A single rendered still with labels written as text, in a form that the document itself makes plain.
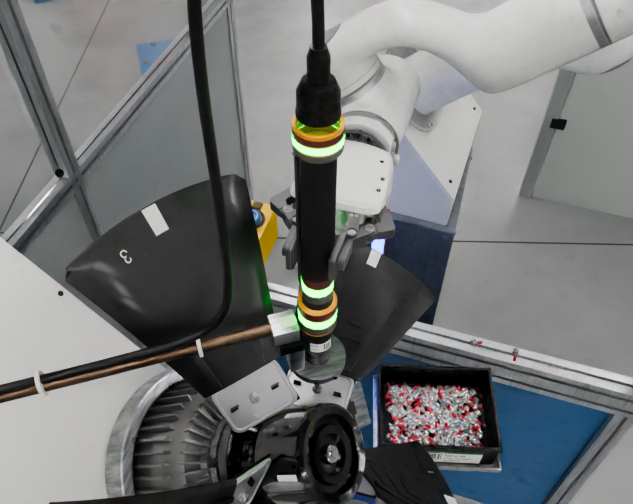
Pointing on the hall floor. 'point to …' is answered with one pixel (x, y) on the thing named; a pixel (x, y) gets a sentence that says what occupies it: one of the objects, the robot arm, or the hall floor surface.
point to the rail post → (590, 458)
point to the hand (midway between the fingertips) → (316, 251)
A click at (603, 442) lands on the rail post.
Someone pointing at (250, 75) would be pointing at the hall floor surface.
